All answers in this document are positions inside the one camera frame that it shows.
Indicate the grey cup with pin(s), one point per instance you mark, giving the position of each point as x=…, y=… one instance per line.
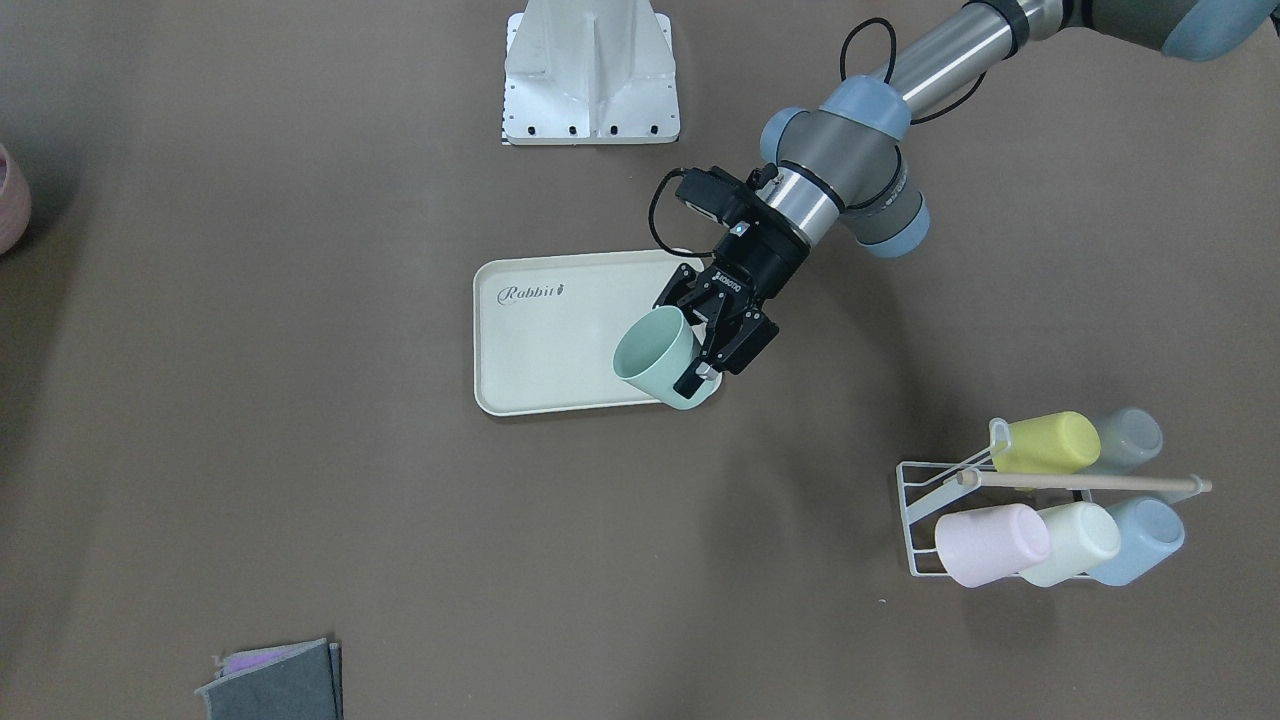
x=1129, y=438

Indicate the light blue cup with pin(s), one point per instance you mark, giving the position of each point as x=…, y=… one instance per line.
x=1151, y=531

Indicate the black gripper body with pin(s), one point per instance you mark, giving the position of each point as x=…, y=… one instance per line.
x=768, y=258

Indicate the yellow cup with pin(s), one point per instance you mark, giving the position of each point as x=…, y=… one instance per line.
x=1057, y=443

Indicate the grey folded cloth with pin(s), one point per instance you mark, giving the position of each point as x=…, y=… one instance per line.
x=290, y=681

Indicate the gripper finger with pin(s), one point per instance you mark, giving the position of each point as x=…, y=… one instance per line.
x=734, y=336
x=706, y=297

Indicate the pink bowl with ice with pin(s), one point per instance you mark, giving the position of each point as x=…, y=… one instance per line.
x=16, y=201

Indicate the green cup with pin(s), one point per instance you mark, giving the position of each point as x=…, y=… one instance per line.
x=655, y=351

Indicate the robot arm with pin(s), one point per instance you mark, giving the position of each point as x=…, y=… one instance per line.
x=842, y=162

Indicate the pink cup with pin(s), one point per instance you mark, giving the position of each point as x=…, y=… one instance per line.
x=980, y=546

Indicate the cream white cup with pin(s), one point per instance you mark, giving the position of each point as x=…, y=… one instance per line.
x=1083, y=535

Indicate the cream rabbit tray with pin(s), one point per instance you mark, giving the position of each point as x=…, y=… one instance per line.
x=545, y=329

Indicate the white wire cup rack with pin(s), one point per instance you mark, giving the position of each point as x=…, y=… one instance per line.
x=926, y=491

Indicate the white camera stand base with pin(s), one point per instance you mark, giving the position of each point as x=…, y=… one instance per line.
x=589, y=73

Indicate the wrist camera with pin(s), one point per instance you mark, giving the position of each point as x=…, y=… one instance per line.
x=718, y=196

